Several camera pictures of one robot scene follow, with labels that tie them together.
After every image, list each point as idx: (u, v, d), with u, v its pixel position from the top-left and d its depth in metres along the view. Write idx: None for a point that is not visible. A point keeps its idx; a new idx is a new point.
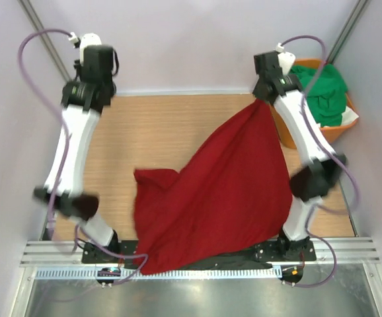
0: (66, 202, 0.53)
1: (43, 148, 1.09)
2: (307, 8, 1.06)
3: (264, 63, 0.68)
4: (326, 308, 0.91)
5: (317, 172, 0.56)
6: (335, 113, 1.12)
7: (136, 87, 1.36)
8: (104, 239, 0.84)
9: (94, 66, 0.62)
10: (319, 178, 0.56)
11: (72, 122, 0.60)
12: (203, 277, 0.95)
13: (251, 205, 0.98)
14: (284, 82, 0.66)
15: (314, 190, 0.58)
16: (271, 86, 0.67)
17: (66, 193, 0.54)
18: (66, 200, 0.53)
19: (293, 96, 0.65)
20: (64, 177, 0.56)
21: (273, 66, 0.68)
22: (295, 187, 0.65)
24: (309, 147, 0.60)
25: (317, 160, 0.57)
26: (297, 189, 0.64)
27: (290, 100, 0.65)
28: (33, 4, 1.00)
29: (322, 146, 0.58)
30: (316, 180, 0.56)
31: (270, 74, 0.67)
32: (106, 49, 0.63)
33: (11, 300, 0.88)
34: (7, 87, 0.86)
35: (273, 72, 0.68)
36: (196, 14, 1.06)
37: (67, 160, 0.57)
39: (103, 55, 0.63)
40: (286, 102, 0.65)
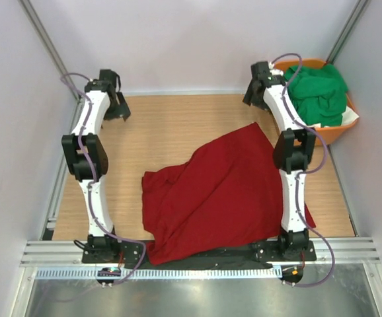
0: (90, 142, 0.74)
1: (43, 148, 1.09)
2: (308, 8, 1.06)
3: (257, 69, 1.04)
4: (326, 308, 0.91)
5: (289, 137, 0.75)
6: (335, 114, 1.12)
7: (136, 87, 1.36)
8: (107, 224, 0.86)
9: (107, 76, 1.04)
10: (291, 141, 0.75)
11: (92, 96, 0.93)
12: (203, 277, 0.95)
13: (252, 200, 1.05)
14: (271, 79, 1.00)
15: (287, 152, 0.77)
16: (261, 82, 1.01)
17: (91, 135, 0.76)
18: (90, 142, 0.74)
19: (276, 88, 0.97)
20: (87, 127, 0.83)
21: (264, 70, 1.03)
22: (277, 155, 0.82)
24: (287, 123, 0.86)
25: (290, 131, 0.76)
26: (277, 156, 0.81)
27: (273, 90, 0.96)
28: (34, 3, 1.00)
29: (296, 121, 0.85)
30: (287, 143, 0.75)
31: (262, 76, 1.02)
32: (112, 72, 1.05)
33: (12, 300, 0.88)
34: (8, 88, 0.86)
35: (264, 74, 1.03)
36: (197, 14, 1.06)
37: (92, 113, 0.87)
39: (112, 74, 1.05)
40: (271, 92, 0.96)
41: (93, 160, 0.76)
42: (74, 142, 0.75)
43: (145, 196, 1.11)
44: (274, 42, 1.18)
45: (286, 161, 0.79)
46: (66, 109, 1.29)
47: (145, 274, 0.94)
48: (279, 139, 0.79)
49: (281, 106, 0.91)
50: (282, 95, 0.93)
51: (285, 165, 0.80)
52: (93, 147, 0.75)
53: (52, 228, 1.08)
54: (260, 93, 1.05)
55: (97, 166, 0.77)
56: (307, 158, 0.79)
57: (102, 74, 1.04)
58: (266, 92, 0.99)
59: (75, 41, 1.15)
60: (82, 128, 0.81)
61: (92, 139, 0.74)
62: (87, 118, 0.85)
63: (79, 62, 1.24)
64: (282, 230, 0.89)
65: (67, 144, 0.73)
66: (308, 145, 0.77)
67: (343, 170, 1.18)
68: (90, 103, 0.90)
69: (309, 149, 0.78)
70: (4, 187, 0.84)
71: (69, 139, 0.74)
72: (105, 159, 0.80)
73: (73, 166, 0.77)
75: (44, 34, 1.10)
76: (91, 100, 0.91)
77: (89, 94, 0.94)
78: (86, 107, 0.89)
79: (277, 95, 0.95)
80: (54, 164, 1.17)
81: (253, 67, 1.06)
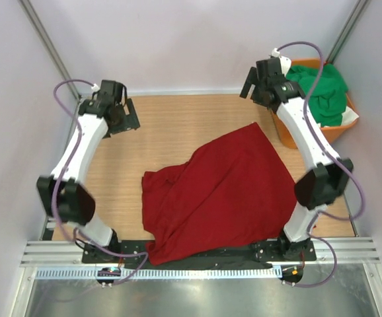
0: (69, 191, 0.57)
1: (43, 148, 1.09)
2: (308, 8, 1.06)
3: (266, 69, 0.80)
4: (326, 308, 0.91)
5: (321, 174, 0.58)
6: (335, 114, 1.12)
7: (136, 87, 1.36)
8: (103, 240, 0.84)
9: (110, 92, 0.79)
10: (324, 179, 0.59)
11: (84, 123, 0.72)
12: (203, 277, 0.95)
13: (252, 201, 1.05)
14: (285, 88, 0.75)
15: (317, 191, 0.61)
16: (273, 93, 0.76)
17: (71, 180, 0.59)
18: (68, 190, 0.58)
19: (295, 103, 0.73)
20: (71, 168, 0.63)
21: (275, 73, 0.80)
22: (301, 192, 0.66)
24: (314, 153, 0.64)
25: (322, 166, 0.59)
26: (303, 193, 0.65)
27: (291, 108, 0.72)
28: (33, 3, 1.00)
29: (327, 152, 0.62)
30: (320, 181, 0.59)
31: (271, 80, 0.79)
32: (117, 85, 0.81)
33: (12, 299, 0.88)
34: (7, 87, 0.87)
35: (275, 77, 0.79)
36: (197, 14, 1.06)
37: (80, 149, 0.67)
39: (116, 87, 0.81)
40: (289, 109, 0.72)
41: (72, 210, 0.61)
42: (50, 186, 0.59)
43: (145, 196, 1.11)
44: (274, 42, 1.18)
45: (314, 199, 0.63)
46: (66, 109, 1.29)
47: (145, 274, 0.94)
48: (307, 174, 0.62)
49: (306, 132, 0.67)
50: (304, 113, 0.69)
51: (313, 204, 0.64)
52: (72, 196, 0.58)
53: (52, 228, 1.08)
54: (270, 105, 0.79)
55: (78, 216, 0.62)
56: (340, 193, 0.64)
57: (103, 86, 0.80)
58: (280, 108, 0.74)
59: (75, 41, 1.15)
60: (64, 170, 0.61)
61: (73, 187, 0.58)
62: (71, 158, 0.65)
63: (79, 62, 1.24)
64: (283, 232, 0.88)
65: (42, 187, 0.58)
66: (345, 179, 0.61)
67: None
68: (80, 133, 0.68)
69: (344, 184, 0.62)
70: (4, 187, 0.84)
71: (45, 183, 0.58)
72: (88, 203, 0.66)
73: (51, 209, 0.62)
75: (44, 34, 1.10)
76: (82, 129, 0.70)
77: (80, 120, 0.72)
78: (75, 139, 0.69)
79: (298, 113, 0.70)
80: (54, 164, 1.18)
81: (258, 67, 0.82)
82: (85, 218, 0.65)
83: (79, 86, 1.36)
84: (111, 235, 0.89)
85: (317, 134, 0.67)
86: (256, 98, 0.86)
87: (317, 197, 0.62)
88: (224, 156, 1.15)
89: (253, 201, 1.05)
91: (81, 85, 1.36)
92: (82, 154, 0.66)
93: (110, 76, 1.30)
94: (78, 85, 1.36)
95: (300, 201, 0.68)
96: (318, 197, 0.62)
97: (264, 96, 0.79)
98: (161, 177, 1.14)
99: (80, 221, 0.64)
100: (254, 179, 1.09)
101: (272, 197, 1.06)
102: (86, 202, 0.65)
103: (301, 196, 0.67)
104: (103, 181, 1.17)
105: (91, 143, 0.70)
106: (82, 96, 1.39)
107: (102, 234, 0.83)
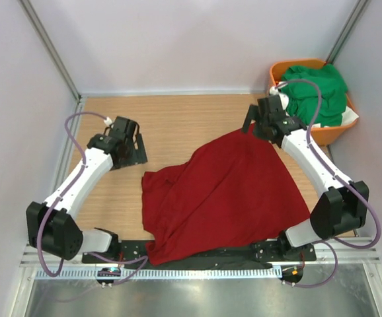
0: (57, 223, 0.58)
1: (43, 149, 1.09)
2: (308, 8, 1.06)
3: (267, 106, 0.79)
4: (326, 308, 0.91)
5: (336, 200, 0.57)
6: (335, 113, 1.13)
7: (136, 87, 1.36)
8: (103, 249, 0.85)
9: (122, 129, 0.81)
10: (339, 204, 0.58)
11: (90, 156, 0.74)
12: (203, 277, 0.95)
13: (252, 201, 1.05)
14: (287, 123, 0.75)
15: (335, 218, 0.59)
16: (276, 128, 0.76)
17: (61, 212, 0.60)
18: (56, 222, 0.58)
19: (298, 135, 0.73)
20: (65, 198, 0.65)
21: (276, 110, 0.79)
22: (318, 223, 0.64)
24: (325, 178, 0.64)
25: (335, 191, 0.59)
26: (320, 223, 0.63)
27: (296, 137, 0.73)
28: (34, 3, 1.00)
29: (338, 176, 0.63)
30: (334, 207, 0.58)
31: (273, 117, 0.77)
32: (131, 123, 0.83)
33: (12, 300, 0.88)
34: (7, 88, 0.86)
35: (277, 114, 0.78)
36: (197, 14, 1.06)
37: (78, 181, 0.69)
39: (129, 125, 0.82)
40: (292, 139, 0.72)
41: (56, 244, 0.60)
42: (40, 213, 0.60)
43: (145, 196, 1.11)
44: (274, 42, 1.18)
45: (333, 228, 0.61)
46: (65, 109, 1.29)
47: (145, 274, 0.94)
48: (320, 201, 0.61)
49: (312, 158, 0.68)
50: (308, 142, 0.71)
51: (333, 234, 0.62)
52: (58, 228, 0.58)
53: None
54: (273, 141, 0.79)
55: (61, 251, 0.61)
56: (359, 219, 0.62)
57: (117, 123, 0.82)
58: (284, 140, 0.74)
59: (75, 41, 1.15)
60: (57, 200, 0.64)
61: (61, 220, 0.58)
62: (69, 186, 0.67)
63: (79, 62, 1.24)
64: (283, 234, 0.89)
65: (32, 214, 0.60)
66: (361, 204, 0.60)
67: (343, 170, 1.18)
68: (82, 167, 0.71)
69: (361, 209, 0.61)
70: (4, 187, 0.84)
71: (36, 211, 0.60)
72: (78, 239, 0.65)
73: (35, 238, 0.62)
75: (44, 34, 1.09)
76: (86, 162, 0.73)
77: (87, 152, 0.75)
78: (76, 170, 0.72)
79: (303, 143, 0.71)
80: (53, 164, 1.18)
81: (260, 104, 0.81)
82: (70, 254, 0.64)
83: (79, 86, 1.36)
84: (111, 238, 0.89)
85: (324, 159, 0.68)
86: (258, 134, 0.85)
87: (336, 226, 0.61)
88: (224, 156, 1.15)
89: (252, 202, 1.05)
91: (81, 85, 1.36)
92: (80, 186, 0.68)
93: (110, 76, 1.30)
94: (78, 85, 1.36)
95: (318, 234, 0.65)
96: (338, 227, 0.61)
97: (266, 133, 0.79)
98: (160, 177, 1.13)
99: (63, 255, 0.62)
100: (254, 180, 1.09)
101: (271, 198, 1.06)
102: (75, 236, 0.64)
103: (317, 228, 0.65)
104: (103, 181, 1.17)
105: (91, 177, 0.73)
106: (82, 96, 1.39)
107: (100, 242, 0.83)
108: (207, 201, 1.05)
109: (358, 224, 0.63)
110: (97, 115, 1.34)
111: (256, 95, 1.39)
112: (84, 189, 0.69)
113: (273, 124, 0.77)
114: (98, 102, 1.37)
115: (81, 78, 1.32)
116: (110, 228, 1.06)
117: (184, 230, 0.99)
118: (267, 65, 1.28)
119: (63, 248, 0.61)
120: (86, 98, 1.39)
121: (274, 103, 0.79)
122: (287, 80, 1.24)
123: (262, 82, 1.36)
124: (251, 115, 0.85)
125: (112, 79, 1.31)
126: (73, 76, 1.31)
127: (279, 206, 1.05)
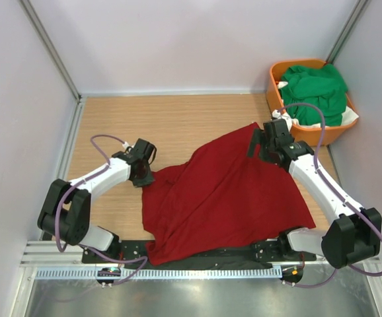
0: (76, 200, 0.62)
1: (43, 149, 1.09)
2: (308, 8, 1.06)
3: (273, 131, 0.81)
4: (325, 308, 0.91)
5: (346, 227, 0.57)
6: (335, 114, 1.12)
7: (136, 87, 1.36)
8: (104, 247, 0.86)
9: (141, 149, 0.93)
10: (350, 231, 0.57)
11: (115, 161, 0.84)
12: (203, 277, 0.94)
13: (252, 203, 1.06)
14: (293, 147, 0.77)
15: (347, 246, 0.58)
16: (283, 153, 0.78)
17: (82, 191, 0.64)
18: (76, 199, 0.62)
19: (305, 158, 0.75)
20: (88, 181, 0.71)
21: (282, 133, 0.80)
22: (330, 251, 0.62)
24: (336, 205, 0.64)
25: (346, 219, 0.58)
26: (332, 251, 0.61)
27: (303, 162, 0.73)
28: (33, 3, 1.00)
29: (348, 202, 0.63)
30: (345, 233, 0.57)
31: (280, 142, 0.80)
32: (150, 146, 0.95)
33: (12, 300, 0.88)
34: (6, 88, 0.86)
35: (283, 138, 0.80)
36: (197, 14, 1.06)
37: (101, 174, 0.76)
39: (149, 147, 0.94)
40: (301, 165, 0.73)
41: (67, 222, 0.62)
42: (61, 193, 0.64)
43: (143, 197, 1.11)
44: (275, 42, 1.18)
45: (347, 257, 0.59)
46: (66, 109, 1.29)
47: (145, 274, 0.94)
48: (330, 228, 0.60)
49: (322, 185, 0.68)
50: (316, 167, 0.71)
51: (347, 263, 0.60)
52: (76, 205, 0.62)
53: None
54: (280, 165, 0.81)
55: (67, 231, 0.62)
56: (373, 247, 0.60)
57: (139, 143, 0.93)
58: (291, 166, 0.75)
59: (74, 41, 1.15)
60: (81, 181, 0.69)
61: (81, 197, 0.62)
62: (92, 176, 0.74)
63: (79, 62, 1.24)
64: (283, 233, 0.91)
65: (54, 190, 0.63)
66: (374, 233, 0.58)
67: (343, 170, 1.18)
68: (107, 166, 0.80)
69: (375, 238, 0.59)
70: (4, 187, 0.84)
71: (58, 187, 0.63)
72: (86, 228, 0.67)
73: (46, 216, 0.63)
75: (44, 34, 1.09)
76: (110, 164, 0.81)
77: (112, 159, 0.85)
78: (101, 168, 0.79)
79: (310, 168, 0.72)
80: (54, 164, 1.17)
81: (265, 128, 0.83)
82: (73, 240, 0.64)
83: (79, 86, 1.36)
84: (112, 240, 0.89)
85: (334, 185, 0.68)
86: (263, 156, 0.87)
87: (349, 257, 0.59)
88: (224, 156, 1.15)
89: (252, 203, 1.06)
91: (81, 85, 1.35)
92: (102, 179, 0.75)
93: (110, 76, 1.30)
94: (78, 85, 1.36)
95: (331, 263, 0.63)
96: (353, 257, 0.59)
97: (273, 156, 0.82)
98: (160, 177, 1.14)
99: (69, 238, 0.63)
100: (254, 181, 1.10)
101: (272, 199, 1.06)
102: (86, 221, 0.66)
103: (330, 257, 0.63)
104: None
105: (111, 178, 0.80)
106: (82, 96, 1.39)
107: (102, 240, 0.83)
108: (207, 200, 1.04)
109: (372, 252, 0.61)
110: (97, 115, 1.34)
111: (256, 94, 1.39)
112: (103, 182, 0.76)
113: (279, 150, 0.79)
114: (97, 102, 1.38)
115: (81, 78, 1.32)
116: (111, 228, 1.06)
117: (184, 230, 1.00)
118: (267, 65, 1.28)
119: (73, 227, 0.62)
120: (86, 98, 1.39)
121: (281, 126, 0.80)
122: (287, 80, 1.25)
123: (262, 82, 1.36)
124: (256, 137, 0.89)
125: (111, 78, 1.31)
126: (73, 76, 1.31)
127: (279, 207, 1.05)
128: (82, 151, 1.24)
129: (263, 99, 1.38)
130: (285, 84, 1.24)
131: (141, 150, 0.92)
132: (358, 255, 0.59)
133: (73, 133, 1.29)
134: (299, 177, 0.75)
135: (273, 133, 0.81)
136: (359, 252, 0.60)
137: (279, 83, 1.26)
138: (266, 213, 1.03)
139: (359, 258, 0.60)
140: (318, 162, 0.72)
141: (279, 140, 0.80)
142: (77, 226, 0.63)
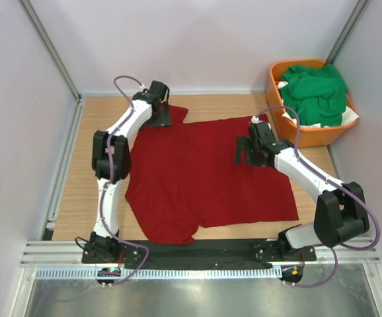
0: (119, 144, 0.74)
1: (43, 148, 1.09)
2: (308, 8, 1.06)
3: (257, 133, 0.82)
4: (325, 308, 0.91)
5: (330, 200, 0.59)
6: (334, 113, 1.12)
7: (135, 87, 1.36)
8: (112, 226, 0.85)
9: (156, 90, 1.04)
10: (334, 204, 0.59)
11: (137, 104, 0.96)
12: (203, 277, 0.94)
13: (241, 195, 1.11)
14: (275, 144, 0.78)
15: (336, 220, 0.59)
16: (267, 152, 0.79)
17: (121, 138, 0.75)
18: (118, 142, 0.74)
19: (286, 152, 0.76)
20: (121, 129, 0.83)
21: (266, 134, 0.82)
22: (322, 232, 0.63)
24: (318, 184, 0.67)
25: (330, 193, 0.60)
26: (324, 232, 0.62)
27: (285, 155, 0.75)
28: (33, 3, 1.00)
29: (330, 179, 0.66)
30: (331, 207, 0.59)
31: (264, 142, 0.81)
32: (163, 86, 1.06)
33: (12, 300, 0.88)
34: (6, 87, 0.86)
35: (267, 139, 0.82)
36: (197, 14, 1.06)
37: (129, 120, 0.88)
39: (162, 88, 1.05)
40: (283, 157, 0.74)
41: (115, 162, 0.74)
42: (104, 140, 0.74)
43: (139, 179, 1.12)
44: (275, 41, 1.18)
45: (338, 234, 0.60)
46: (65, 109, 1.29)
47: (145, 274, 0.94)
48: (316, 206, 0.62)
49: (305, 170, 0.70)
50: (297, 157, 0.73)
51: (340, 240, 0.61)
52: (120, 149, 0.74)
53: (52, 228, 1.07)
54: (267, 164, 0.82)
55: (117, 170, 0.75)
56: (361, 222, 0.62)
57: (153, 85, 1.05)
58: (277, 160, 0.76)
59: (74, 41, 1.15)
60: (116, 130, 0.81)
61: (121, 141, 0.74)
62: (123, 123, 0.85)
63: (79, 62, 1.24)
64: (283, 234, 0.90)
65: (96, 138, 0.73)
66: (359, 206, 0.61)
67: (343, 170, 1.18)
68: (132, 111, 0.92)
69: (360, 210, 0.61)
70: (4, 188, 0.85)
71: (101, 135, 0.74)
72: (125, 166, 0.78)
73: (96, 160, 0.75)
75: (44, 34, 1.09)
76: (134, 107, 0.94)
77: (134, 102, 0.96)
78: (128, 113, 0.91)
79: (293, 158, 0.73)
80: (53, 163, 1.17)
81: (249, 131, 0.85)
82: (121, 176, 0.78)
83: (79, 86, 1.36)
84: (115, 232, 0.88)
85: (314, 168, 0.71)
86: (250, 160, 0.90)
87: (340, 228, 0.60)
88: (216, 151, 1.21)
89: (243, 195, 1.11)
91: (81, 85, 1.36)
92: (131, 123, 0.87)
93: (110, 76, 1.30)
94: (78, 85, 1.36)
95: (326, 244, 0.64)
96: (342, 228, 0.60)
97: (260, 157, 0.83)
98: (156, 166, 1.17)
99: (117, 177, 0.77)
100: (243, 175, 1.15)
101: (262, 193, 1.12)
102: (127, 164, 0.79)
103: (324, 238, 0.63)
104: None
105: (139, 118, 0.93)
106: (82, 96, 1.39)
107: (112, 220, 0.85)
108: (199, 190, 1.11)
109: (361, 228, 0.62)
110: (97, 115, 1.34)
111: (256, 94, 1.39)
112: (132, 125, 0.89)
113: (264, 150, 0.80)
114: (97, 102, 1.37)
115: (82, 78, 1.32)
116: None
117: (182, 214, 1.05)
118: (267, 65, 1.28)
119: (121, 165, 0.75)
120: (86, 98, 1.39)
121: (263, 128, 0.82)
122: (287, 80, 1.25)
123: (262, 82, 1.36)
124: (240, 144, 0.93)
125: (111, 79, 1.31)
126: (73, 76, 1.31)
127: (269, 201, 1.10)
128: (82, 151, 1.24)
129: (264, 99, 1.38)
130: (285, 84, 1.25)
131: (158, 90, 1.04)
132: (347, 228, 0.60)
133: (73, 132, 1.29)
134: (285, 171, 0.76)
135: (258, 133, 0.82)
136: (349, 225, 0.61)
137: (279, 83, 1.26)
138: (255, 205, 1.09)
139: (349, 230, 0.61)
140: (299, 152, 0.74)
141: (264, 140, 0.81)
142: (124, 166, 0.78)
